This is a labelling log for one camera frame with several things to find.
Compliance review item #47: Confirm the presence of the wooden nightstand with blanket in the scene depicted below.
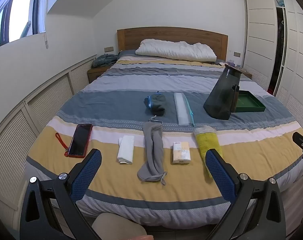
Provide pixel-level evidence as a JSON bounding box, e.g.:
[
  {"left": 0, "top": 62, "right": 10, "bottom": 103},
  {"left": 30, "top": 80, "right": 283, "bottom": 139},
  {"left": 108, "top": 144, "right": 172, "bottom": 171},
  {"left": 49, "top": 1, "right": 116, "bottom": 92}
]
[{"left": 87, "top": 65, "right": 114, "bottom": 83}]

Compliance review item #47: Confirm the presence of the bed with striped cover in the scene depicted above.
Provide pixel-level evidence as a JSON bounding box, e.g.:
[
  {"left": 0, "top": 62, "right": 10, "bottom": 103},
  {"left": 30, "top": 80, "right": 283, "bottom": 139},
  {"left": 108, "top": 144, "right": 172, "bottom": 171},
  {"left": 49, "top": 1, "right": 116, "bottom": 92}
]
[{"left": 25, "top": 55, "right": 303, "bottom": 230}]

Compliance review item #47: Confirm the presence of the clear pouch with teal zip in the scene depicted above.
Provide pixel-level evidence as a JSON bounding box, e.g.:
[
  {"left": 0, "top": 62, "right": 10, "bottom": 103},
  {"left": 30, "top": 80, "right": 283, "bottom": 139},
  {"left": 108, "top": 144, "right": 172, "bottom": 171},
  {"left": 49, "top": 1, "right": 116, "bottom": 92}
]
[{"left": 174, "top": 92, "right": 195, "bottom": 127}]

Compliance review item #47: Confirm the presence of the white waffle towel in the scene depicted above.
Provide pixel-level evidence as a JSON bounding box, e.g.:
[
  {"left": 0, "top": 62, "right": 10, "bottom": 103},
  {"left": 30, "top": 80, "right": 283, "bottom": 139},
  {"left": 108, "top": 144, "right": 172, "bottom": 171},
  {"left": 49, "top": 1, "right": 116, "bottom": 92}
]
[{"left": 117, "top": 135, "right": 134, "bottom": 165}]

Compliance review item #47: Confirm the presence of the grey-blue crumpled blanket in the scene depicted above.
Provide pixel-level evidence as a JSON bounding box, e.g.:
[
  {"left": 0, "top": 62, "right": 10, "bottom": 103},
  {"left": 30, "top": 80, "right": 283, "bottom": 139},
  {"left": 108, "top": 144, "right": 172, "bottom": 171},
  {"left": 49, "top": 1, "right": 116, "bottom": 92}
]
[{"left": 92, "top": 53, "right": 118, "bottom": 67}]

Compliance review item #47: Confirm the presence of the wooden nightstand with jar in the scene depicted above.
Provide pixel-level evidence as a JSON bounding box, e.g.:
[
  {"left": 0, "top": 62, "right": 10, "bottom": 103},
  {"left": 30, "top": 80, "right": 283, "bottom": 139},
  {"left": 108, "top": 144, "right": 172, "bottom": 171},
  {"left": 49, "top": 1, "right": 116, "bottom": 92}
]
[{"left": 239, "top": 67, "right": 252, "bottom": 79}]

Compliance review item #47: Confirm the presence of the dark green cloth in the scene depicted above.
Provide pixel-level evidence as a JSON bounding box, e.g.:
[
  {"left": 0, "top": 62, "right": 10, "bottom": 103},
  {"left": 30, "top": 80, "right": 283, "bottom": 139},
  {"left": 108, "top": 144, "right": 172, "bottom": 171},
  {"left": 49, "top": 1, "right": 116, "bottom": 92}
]
[{"left": 144, "top": 92, "right": 166, "bottom": 117}]

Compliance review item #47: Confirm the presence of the red wrist strap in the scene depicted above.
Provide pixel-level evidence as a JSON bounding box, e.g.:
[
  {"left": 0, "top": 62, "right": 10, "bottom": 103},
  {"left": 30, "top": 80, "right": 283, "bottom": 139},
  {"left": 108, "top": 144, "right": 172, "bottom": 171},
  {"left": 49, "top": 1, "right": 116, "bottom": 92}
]
[{"left": 55, "top": 132, "right": 69, "bottom": 157}]

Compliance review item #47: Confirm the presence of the grey fabric sleeve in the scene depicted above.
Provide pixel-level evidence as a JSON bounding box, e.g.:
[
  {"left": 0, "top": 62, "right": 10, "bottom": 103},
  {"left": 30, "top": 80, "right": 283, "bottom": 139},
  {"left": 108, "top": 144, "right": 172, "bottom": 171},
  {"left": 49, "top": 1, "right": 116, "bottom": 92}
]
[{"left": 137, "top": 117, "right": 168, "bottom": 185}]

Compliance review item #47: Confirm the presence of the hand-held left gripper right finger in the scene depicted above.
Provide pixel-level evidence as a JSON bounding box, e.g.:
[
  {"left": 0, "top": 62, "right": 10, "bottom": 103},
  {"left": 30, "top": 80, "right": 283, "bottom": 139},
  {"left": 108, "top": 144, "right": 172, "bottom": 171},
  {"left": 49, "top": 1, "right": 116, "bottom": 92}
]
[{"left": 205, "top": 149, "right": 286, "bottom": 240}]

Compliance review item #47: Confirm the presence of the yellow towel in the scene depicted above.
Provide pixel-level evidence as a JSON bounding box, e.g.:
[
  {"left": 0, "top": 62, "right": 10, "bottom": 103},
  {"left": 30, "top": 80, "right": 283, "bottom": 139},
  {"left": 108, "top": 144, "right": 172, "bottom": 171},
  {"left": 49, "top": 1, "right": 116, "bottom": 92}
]
[{"left": 194, "top": 125, "right": 223, "bottom": 179}]

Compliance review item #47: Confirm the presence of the green tray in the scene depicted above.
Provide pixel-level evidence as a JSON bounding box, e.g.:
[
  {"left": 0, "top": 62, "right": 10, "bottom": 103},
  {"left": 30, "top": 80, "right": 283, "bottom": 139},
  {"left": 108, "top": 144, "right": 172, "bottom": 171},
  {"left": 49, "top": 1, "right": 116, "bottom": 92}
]
[{"left": 235, "top": 90, "right": 266, "bottom": 113}]

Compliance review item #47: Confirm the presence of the dark smoky water jug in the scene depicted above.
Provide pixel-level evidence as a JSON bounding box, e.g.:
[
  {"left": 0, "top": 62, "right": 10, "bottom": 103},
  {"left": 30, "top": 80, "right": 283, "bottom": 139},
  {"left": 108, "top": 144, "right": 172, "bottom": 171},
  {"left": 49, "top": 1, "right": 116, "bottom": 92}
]
[{"left": 203, "top": 64, "right": 246, "bottom": 120}]

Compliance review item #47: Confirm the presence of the white pillow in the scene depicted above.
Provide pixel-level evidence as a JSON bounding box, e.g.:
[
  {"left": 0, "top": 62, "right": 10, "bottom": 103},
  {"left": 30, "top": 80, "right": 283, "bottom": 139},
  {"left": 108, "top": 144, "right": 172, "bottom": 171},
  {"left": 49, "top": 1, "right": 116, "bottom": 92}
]
[{"left": 135, "top": 39, "right": 217, "bottom": 62}]

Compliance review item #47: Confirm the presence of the white louvered wall cabinet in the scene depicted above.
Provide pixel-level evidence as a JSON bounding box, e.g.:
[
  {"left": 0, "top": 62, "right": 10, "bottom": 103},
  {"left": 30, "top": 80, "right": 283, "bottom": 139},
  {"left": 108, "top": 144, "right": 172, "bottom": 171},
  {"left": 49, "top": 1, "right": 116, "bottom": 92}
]
[{"left": 0, "top": 55, "right": 97, "bottom": 213}]

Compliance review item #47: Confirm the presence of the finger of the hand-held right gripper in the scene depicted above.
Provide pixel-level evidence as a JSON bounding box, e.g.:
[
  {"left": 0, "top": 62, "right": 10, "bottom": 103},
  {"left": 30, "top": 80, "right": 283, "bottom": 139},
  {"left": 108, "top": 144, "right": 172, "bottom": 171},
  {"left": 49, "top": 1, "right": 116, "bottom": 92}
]
[{"left": 292, "top": 132, "right": 303, "bottom": 153}]

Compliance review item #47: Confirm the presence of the wooden headboard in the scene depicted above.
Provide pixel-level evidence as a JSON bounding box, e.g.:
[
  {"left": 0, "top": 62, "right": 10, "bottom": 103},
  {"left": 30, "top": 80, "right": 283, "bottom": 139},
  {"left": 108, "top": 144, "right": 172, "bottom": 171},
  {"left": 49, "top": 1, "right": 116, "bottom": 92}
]
[{"left": 117, "top": 27, "right": 229, "bottom": 62}]

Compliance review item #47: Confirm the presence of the phone in red case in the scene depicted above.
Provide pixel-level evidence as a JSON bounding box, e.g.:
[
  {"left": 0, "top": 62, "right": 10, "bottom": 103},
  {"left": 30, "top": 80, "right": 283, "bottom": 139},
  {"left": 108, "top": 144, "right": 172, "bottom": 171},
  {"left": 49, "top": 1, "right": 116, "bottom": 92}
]
[{"left": 67, "top": 124, "right": 93, "bottom": 158}]

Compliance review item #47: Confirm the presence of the person's beige trouser leg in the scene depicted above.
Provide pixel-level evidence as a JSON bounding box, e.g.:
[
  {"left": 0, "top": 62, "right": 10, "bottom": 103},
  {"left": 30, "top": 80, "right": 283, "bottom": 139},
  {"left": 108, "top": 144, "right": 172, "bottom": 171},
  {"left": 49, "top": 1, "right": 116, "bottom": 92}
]
[{"left": 91, "top": 212, "right": 147, "bottom": 240}]

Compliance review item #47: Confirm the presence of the window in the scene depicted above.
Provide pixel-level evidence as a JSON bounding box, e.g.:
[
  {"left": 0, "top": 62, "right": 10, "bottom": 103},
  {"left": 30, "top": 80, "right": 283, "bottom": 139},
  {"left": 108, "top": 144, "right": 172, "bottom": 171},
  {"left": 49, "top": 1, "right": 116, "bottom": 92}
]
[{"left": 0, "top": 0, "right": 45, "bottom": 50}]

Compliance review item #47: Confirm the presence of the tissue packet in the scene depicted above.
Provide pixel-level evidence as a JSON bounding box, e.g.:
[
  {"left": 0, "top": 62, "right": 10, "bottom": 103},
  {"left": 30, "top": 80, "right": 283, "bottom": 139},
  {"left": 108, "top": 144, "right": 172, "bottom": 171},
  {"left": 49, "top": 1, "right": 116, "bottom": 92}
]
[{"left": 172, "top": 141, "right": 191, "bottom": 165}]

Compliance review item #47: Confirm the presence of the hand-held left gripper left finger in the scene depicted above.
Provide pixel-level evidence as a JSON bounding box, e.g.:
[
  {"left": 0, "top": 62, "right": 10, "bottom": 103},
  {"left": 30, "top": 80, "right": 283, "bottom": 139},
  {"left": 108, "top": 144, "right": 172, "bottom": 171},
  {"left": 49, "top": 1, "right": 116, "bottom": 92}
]
[{"left": 20, "top": 149, "right": 102, "bottom": 240}]

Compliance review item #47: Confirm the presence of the white wardrobe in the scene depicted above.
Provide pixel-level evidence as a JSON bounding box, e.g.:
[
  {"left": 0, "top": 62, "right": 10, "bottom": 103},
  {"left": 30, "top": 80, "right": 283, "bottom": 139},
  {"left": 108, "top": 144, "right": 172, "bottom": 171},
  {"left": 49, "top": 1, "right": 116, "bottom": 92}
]
[{"left": 243, "top": 0, "right": 303, "bottom": 140}]

